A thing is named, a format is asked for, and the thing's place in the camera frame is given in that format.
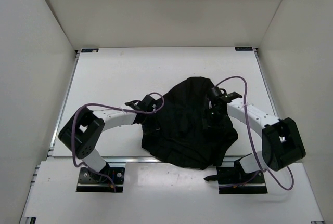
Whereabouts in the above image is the corner label sticker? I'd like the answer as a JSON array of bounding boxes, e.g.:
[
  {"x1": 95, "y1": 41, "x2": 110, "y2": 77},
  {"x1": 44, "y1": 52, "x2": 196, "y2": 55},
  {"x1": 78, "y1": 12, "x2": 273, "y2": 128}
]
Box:
[
  {"x1": 81, "y1": 48, "x2": 99, "y2": 53},
  {"x1": 235, "y1": 47, "x2": 253, "y2": 51}
]

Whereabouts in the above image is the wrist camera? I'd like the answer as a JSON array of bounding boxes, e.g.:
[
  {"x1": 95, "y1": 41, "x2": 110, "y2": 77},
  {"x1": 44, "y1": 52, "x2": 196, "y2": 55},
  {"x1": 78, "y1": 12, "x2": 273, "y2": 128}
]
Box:
[
  {"x1": 125, "y1": 95, "x2": 157, "y2": 112},
  {"x1": 208, "y1": 86, "x2": 242, "y2": 103}
]

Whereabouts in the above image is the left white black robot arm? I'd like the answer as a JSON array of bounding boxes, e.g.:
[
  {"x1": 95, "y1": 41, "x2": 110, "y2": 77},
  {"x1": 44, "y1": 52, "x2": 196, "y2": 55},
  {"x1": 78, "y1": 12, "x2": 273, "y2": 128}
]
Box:
[{"x1": 58, "y1": 107, "x2": 150, "y2": 181}]

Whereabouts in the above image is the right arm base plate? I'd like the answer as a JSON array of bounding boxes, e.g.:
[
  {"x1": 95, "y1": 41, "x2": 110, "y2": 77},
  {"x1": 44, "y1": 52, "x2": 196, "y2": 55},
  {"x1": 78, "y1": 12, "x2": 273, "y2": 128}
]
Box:
[{"x1": 204, "y1": 167, "x2": 268, "y2": 195}]

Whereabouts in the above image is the right corner label sticker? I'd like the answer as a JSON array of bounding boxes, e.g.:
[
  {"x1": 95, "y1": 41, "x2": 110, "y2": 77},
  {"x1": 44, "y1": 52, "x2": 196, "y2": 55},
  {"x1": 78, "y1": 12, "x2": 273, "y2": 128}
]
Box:
[{"x1": 235, "y1": 47, "x2": 253, "y2": 51}]

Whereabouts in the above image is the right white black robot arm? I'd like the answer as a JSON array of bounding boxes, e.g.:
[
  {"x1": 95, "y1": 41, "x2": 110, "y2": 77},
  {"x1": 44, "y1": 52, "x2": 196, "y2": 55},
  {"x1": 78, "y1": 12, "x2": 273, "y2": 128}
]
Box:
[{"x1": 207, "y1": 92, "x2": 306, "y2": 183}]

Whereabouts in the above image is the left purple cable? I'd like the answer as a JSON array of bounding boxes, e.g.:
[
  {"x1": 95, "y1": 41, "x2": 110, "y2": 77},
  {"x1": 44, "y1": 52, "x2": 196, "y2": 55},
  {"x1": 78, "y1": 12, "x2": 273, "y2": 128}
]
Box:
[{"x1": 71, "y1": 93, "x2": 165, "y2": 190}]

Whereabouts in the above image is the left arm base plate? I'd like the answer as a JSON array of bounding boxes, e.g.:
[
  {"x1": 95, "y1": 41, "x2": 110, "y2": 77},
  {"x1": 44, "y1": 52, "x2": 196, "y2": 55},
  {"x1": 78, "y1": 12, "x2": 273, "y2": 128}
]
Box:
[{"x1": 76, "y1": 164, "x2": 125, "y2": 193}]

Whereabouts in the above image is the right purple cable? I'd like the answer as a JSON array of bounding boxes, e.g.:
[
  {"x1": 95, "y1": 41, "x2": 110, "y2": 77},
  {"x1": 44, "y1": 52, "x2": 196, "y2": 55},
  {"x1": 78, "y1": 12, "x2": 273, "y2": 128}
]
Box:
[{"x1": 214, "y1": 75, "x2": 295, "y2": 191}]

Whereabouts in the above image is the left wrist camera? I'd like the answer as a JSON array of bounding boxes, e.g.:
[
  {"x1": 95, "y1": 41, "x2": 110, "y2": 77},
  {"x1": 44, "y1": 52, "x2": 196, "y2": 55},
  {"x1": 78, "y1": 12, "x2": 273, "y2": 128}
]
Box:
[{"x1": 125, "y1": 95, "x2": 157, "y2": 112}]

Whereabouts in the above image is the black skirt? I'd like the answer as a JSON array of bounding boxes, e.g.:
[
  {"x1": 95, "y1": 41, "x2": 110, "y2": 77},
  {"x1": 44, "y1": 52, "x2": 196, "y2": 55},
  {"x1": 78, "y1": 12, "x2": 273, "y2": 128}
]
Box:
[{"x1": 141, "y1": 77, "x2": 238, "y2": 170}]

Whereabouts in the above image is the purple cable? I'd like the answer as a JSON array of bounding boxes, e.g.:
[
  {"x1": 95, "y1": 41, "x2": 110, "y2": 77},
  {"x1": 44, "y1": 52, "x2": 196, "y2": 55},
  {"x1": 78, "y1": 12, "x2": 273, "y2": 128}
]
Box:
[
  {"x1": 71, "y1": 93, "x2": 165, "y2": 190},
  {"x1": 214, "y1": 75, "x2": 295, "y2": 191}
]

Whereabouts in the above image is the aluminium front rail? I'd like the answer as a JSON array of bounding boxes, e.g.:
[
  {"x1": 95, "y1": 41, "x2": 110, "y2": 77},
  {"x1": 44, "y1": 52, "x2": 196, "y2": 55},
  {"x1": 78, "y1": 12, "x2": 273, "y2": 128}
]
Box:
[{"x1": 46, "y1": 156, "x2": 292, "y2": 164}]

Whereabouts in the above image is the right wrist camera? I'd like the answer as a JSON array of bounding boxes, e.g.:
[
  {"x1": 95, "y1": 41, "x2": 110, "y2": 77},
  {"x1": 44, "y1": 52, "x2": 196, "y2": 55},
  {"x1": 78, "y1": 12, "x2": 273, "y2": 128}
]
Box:
[{"x1": 208, "y1": 86, "x2": 242, "y2": 103}]

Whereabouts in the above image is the left corner label sticker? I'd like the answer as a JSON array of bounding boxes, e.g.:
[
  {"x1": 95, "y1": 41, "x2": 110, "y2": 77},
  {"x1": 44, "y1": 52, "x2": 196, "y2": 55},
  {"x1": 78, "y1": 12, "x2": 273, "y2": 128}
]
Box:
[{"x1": 81, "y1": 48, "x2": 99, "y2": 53}]

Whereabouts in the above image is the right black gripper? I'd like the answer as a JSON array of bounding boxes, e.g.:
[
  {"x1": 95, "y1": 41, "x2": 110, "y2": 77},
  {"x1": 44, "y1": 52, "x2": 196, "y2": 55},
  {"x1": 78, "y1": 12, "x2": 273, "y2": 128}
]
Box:
[{"x1": 202, "y1": 107, "x2": 226, "y2": 135}]

